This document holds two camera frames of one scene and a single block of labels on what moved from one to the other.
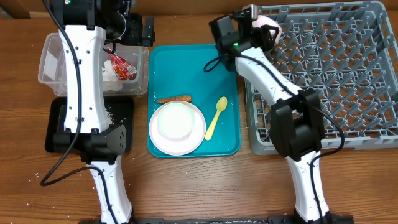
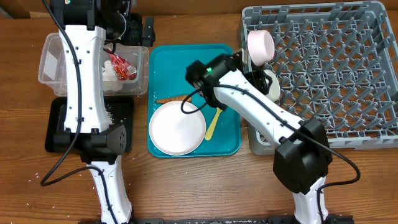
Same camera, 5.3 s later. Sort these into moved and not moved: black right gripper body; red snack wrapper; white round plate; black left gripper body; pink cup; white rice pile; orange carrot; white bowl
Moved: white bowl; black right gripper body; pink cup
Not moved: white round plate; red snack wrapper; orange carrot; white rice pile; black left gripper body
